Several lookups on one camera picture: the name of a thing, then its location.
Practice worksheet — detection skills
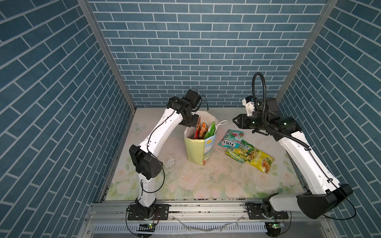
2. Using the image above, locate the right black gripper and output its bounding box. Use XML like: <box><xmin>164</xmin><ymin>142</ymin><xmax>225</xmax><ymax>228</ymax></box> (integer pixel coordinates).
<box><xmin>232</xmin><ymin>113</ymin><xmax>266</xmax><ymax>132</ymax></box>

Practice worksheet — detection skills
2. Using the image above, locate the teal Fox's candy bag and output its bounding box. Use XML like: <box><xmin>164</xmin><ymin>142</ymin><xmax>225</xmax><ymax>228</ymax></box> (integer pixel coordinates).
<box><xmin>218</xmin><ymin>130</ymin><xmax>244</xmax><ymax>148</ymax></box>

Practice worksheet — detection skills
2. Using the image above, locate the floral paper gift bag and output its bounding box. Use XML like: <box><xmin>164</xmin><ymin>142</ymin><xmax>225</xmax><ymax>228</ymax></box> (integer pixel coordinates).
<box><xmin>184</xmin><ymin>111</ymin><xmax>227</xmax><ymax>166</ymax></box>

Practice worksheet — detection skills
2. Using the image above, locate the green Fox's Spring Tea candy bag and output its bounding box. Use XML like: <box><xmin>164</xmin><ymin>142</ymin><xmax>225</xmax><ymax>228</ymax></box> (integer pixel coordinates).
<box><xmin>225</xmin><ymin>140</ymin><xmax>255</xmax><ymax>163</ymax></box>

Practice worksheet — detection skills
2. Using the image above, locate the yellow-green snack packet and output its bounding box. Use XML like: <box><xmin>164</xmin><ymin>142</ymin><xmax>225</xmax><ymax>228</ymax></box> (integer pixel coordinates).
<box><xmin>245</xmin><ymin>148</ymin><xmax>275</xmax><ymax>174</ymax></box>

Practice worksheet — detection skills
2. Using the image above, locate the orange Fox's fruit candy bag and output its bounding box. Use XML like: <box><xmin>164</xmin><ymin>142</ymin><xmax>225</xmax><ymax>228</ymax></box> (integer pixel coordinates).
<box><xmin>198</xmin><ymin>123</ymin><xmax>208</xmax><ymax>139</ymax></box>

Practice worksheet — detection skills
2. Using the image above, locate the green snack packet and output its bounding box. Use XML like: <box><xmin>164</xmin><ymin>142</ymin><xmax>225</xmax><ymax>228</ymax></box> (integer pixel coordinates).
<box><xmin>204</xmin><ymin>122</ymin><xmax>216</xmax><ymax>140</ymax></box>

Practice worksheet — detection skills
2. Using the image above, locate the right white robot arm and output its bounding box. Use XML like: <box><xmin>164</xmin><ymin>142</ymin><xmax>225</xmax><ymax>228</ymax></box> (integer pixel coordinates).
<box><xmin>233</xmin><ymin>96</ymin><xmax>353</xmax><ymax>219</ymax></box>

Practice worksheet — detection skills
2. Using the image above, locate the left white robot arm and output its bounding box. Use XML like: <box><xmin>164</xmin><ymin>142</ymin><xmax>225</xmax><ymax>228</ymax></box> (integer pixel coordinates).
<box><xmin>129</xmin><ymin>89</ymin><xmax>202</xmax><ymax>208</ymax></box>

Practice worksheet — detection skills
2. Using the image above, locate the red snack packet in bag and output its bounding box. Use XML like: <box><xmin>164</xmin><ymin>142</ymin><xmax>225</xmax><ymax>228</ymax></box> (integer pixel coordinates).
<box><xmin>193</xmin><ymin>116</ymin><xmax>201</xmax><ymax>139</ymax></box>

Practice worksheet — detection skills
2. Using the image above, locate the floral table mat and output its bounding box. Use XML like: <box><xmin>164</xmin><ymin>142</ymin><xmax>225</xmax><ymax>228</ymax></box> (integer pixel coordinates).
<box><xmin>106</xmin><ymin>108</ymin><xmax>303</xmax><ymax>201</ymax></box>

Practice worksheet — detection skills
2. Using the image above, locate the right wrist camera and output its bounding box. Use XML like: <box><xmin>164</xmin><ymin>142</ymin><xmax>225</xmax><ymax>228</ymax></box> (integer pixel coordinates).
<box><xmin>242</xmin><ymin>96</ymin><xmax>256</xmax><ymax>117</ymax></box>

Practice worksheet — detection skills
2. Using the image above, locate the black corrugated cable conduit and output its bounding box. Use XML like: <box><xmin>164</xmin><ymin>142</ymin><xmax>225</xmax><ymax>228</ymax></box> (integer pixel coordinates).
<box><xmin>251</xmin><ymin>72</ymin><xmax>312</xmax><ymax>150</ymax></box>

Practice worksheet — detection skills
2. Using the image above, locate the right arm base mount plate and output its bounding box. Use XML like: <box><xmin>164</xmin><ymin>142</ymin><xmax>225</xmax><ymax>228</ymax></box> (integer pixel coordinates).
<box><xmin>244</xmin><ymin>202</ymin><xmax>289</xmax><ymax>220</ymax></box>

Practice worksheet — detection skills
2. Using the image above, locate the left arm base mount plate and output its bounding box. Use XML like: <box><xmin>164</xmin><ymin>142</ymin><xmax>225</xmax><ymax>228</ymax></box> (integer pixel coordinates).
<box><xmin>127</xmin><ymin>202</ymin><xmax>170</xmax><ymax>221</ymax></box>

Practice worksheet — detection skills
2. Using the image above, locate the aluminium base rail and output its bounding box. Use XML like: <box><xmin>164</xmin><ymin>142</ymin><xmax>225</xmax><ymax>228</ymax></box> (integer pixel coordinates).
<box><xmin>79</xmin><ymin>199</ymin><xmax>339</xmax><ymax>238</ymax></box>

